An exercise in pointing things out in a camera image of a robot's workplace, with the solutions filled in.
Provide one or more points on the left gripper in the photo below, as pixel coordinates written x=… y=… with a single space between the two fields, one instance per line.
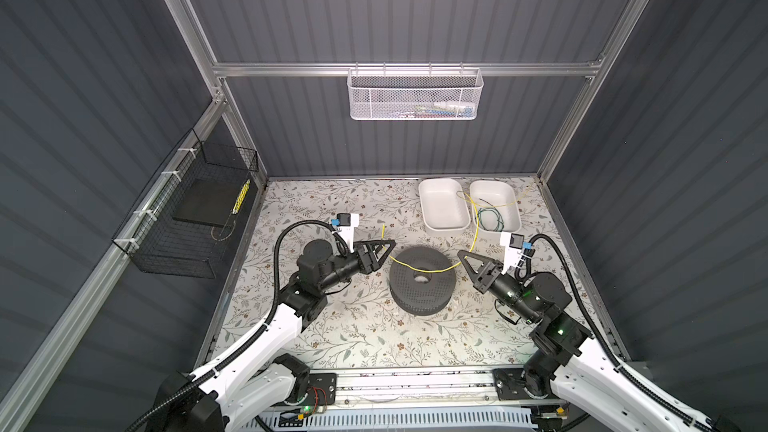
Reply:
x=363 y=263

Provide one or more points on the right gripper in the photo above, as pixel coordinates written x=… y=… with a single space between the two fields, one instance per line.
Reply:
x=483 y=284

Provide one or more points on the dark grey foam spool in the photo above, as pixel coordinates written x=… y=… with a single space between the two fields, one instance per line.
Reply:
x=419 y=281

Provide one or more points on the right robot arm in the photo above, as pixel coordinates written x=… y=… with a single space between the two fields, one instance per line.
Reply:
x=573 y=362

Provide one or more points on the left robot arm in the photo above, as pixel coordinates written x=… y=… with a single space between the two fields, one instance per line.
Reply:
x=255 y=373

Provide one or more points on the right white plastic bin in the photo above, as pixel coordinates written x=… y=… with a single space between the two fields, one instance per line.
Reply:
x=493 y=207

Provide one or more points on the white plastic bin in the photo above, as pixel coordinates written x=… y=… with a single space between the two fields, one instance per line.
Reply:
x=444 y=211
x=493 y=207

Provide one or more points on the left white plastic bin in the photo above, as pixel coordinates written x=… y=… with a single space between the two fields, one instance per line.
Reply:
x=444 y=211

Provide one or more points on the yellow marker pen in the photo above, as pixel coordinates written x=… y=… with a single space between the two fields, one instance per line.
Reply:
x=241 y=197

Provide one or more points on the items in white basket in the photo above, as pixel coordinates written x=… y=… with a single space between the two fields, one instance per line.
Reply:
x=442 y=109

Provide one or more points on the black foam pad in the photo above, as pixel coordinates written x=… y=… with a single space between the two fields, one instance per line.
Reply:
x=207 y=202

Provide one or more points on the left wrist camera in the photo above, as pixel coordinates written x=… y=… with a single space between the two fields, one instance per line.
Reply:
x=345 y=225

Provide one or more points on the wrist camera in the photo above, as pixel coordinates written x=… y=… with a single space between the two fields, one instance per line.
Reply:
x=516 y=249
x=345 y=225

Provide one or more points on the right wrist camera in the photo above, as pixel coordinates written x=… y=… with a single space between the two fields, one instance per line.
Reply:
x=516 y=249

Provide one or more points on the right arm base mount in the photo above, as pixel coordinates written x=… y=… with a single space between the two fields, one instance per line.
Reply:
x=511 y=383

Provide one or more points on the aluminium front rail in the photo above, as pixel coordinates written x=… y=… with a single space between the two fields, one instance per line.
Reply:
x=424 y=387

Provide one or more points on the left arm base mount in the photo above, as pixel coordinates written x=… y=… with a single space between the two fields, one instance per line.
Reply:
x=319 y=389

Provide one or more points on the white slotted cable duct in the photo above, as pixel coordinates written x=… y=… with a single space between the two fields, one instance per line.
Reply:
x=467 y=418

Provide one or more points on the white wire mesh basket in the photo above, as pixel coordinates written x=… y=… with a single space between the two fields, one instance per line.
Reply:
x=374 y=91

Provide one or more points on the black wire basket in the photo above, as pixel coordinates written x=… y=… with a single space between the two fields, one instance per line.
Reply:
x=192 y=225

